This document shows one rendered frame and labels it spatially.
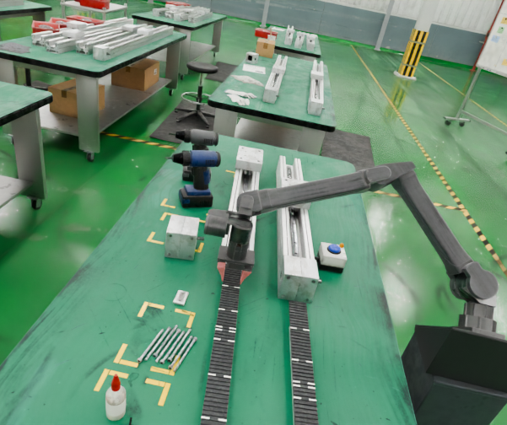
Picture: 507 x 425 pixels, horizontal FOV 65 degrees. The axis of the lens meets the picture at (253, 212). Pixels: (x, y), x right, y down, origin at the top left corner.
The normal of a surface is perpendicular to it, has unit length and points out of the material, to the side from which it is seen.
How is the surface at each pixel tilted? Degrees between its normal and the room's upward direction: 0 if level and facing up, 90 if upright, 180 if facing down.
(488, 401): 90
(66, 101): 90
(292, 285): 90
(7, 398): 0
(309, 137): 90
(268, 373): 0
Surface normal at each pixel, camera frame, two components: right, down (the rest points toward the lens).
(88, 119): -0.11, 0.49
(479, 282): 0.06, -0.23
